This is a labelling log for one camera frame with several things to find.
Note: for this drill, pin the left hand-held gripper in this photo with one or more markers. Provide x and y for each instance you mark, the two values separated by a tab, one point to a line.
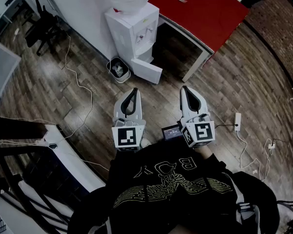
128	123

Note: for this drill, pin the black office chair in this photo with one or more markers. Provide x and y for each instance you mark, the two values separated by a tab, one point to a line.
45	25

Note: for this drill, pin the person's right forearm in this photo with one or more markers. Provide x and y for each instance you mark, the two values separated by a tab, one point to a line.
205	151

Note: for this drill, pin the black metal frame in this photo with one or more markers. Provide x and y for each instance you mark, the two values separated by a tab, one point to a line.
5	152

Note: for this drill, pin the grey white desk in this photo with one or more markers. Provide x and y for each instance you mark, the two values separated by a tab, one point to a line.
1	67

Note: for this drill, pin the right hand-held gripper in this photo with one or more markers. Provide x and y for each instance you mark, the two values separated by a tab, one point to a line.
202	131

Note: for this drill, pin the white charger plug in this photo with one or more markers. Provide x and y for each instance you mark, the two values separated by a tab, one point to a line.
271	144

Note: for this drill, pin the red table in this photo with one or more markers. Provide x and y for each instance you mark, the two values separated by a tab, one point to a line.
200	16

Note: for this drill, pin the small black screen device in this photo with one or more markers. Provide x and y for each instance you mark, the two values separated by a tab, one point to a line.
171	132

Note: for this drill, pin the white cabinet door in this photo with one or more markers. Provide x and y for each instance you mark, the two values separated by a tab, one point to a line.
147	71

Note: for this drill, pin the person's white shoe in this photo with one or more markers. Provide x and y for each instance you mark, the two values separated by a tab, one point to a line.
144	142

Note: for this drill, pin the white trash bin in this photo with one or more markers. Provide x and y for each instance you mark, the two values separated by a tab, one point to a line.
119	69

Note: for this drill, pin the person's black printed sweater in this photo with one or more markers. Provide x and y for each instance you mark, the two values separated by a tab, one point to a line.
166	189

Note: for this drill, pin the white water dispenser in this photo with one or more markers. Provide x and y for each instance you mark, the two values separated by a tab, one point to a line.
123	30

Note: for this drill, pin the white power strip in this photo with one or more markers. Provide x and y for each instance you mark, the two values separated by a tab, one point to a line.
237	121

